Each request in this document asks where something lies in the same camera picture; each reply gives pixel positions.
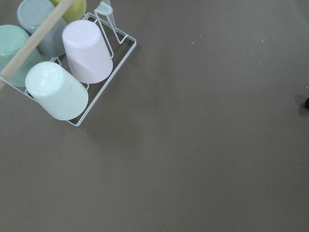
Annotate dark red cherries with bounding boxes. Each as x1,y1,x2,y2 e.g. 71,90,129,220
304,98,309,109

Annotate pink plastic cup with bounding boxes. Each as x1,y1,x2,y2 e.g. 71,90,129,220
62,20,113,84

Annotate white plastic cup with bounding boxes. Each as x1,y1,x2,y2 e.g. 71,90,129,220
25,61,88,120

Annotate yellow plastic cup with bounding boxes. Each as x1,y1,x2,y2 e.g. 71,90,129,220
47,0,86,24

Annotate mint green plastic cup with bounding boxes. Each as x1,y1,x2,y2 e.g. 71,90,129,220
0,25,44,87

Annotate grey plastic cup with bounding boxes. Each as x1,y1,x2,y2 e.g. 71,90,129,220
17,0,67,58

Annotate white wire cup rack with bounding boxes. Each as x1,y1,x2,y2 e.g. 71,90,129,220
0,0,137,127

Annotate wooden rack handle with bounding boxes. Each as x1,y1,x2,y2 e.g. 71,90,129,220
0,0,74,89

